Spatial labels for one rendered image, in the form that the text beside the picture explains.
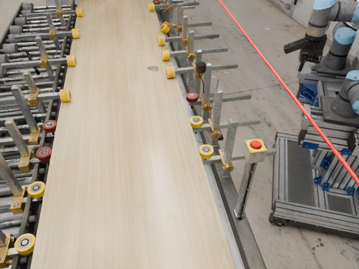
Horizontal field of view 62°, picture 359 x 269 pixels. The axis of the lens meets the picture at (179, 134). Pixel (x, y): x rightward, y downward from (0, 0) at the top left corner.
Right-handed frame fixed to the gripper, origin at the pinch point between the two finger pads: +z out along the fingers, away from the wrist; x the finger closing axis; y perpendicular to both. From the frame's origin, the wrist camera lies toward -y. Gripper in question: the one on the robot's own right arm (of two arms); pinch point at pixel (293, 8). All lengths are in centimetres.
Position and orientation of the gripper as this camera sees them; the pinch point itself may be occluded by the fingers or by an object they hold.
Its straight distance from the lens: 227.9
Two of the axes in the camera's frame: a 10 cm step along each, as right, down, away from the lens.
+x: 2.5, -6.7, 7.0
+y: 9.7, 1.7, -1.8
